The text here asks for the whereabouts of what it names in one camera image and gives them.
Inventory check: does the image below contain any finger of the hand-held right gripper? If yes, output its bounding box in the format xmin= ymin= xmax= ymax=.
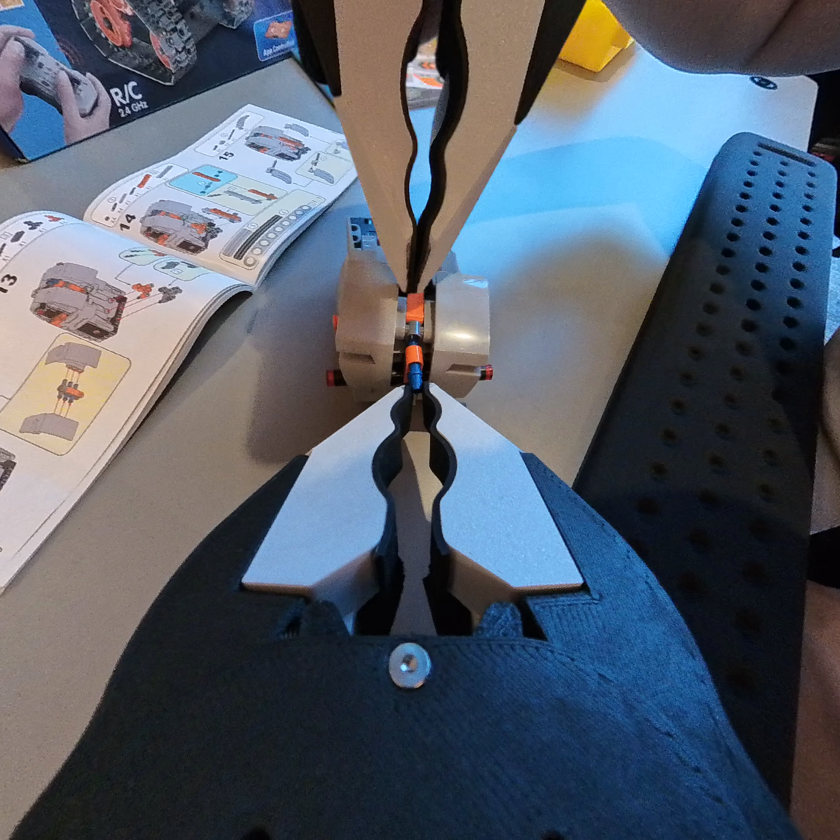
xmin=332 ymin=0 xmax=422 ymax=291
xmin=413 ymin=0 xmax=547 ymax=291

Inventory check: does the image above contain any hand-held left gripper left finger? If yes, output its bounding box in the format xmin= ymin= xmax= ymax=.
xmin=240 ymin=386 xmax=413 ymax=621

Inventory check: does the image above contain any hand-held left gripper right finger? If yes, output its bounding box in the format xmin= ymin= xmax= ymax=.
xmin=420 ymin=382 xmax=586 ymax=621

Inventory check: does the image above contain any grey brick robot model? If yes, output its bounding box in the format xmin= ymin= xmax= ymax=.
xmin=325 ymin=217 xmax=496 ymax=404

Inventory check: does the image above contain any person's right forearm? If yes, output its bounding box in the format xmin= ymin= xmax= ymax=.
xmin=607 ymin=0 xmax=840 ymax=78

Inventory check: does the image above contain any yellow plastic bin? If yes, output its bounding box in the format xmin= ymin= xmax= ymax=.
xmin=558 ymin=0 xmax=634 ymax=73

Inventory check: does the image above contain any clear sticker sheet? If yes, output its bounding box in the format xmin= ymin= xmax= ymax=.
xmin=406 ymin=56 xmax=448 ymax=109

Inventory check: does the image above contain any blue robot kit box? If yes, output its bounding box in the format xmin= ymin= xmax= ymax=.
xmin=0 ymin=0 xmax=306 ymax=164

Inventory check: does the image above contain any open instruction booklet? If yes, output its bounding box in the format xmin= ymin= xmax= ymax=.
xmin=0 ymin=104 xmax=358 ymax=595

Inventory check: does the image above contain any black strap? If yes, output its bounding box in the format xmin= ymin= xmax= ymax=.
xmin=807 ymin=525 xmax=840 ymax=585

